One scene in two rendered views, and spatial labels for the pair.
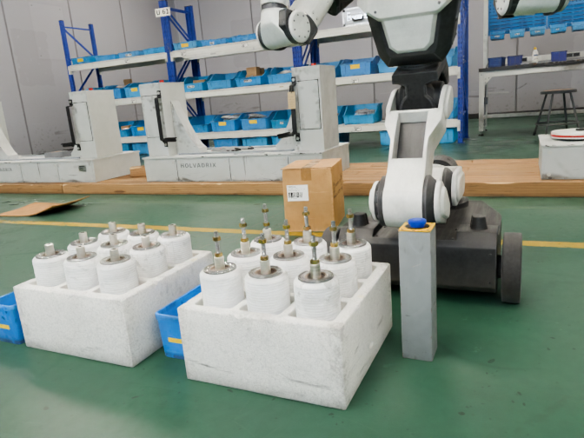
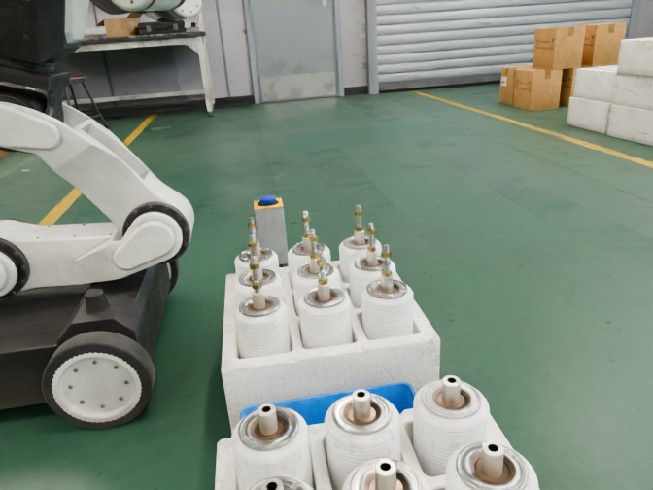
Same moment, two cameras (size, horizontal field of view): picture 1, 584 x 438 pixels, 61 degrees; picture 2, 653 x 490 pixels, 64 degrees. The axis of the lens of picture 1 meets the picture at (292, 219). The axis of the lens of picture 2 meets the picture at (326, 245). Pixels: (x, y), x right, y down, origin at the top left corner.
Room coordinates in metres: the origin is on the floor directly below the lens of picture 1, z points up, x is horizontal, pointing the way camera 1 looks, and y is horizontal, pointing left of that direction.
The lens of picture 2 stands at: (1.64, 0.83, 0.70)
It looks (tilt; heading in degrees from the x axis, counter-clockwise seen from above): 23 degrees down; 237
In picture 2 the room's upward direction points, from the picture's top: 4 degrees counter-clockwise
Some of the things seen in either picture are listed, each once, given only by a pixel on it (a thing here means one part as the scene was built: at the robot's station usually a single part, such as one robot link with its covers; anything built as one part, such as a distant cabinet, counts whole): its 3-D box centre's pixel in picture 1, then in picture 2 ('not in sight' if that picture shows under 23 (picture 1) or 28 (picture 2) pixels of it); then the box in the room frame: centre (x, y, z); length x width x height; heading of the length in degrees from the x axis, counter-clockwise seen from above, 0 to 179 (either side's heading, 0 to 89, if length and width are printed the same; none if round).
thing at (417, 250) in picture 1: (418, 292); (274, 261); (1.08, -0.28, 0.16); 0.07 x 0.07 x 0.31; 64
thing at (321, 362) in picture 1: (294, 317); (321, 338); (1.14, 0.01, 0.09); 0.39 x 0.39 x 0.18; 64
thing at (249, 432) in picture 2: (173, 234); (268, 428); (1.43, 0.35, 0.25); 0.08 x 0.08 x 0.01
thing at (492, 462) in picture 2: (81, 252); (492, 459); (1.27, 0.56, 0.26); 0.02 x 0.02 x 0.03
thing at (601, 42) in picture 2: not in sight; (598, 44); (-2.70, -1.61, 0.45); 0.30 x 0.24 x 0.30; 62
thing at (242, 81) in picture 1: (256, 77); not in sight; (6.59, 0.30, 0.90); 0.50 x 0.38 x 0.21; 155
